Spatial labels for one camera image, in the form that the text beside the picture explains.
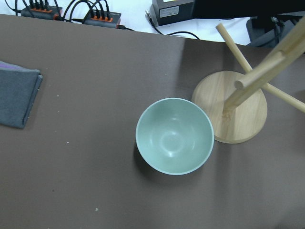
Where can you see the black orange usb hub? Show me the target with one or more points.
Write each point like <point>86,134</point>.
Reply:
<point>41,9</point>

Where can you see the grey folded cloth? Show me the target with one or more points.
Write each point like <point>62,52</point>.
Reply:
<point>18,89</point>

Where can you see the mint green bowl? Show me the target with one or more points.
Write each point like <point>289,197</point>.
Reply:
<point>174,136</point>

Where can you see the black power box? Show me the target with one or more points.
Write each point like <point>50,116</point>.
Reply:
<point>172,11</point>

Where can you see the wooden cup tree stand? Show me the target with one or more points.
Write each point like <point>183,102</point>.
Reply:
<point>235,102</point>

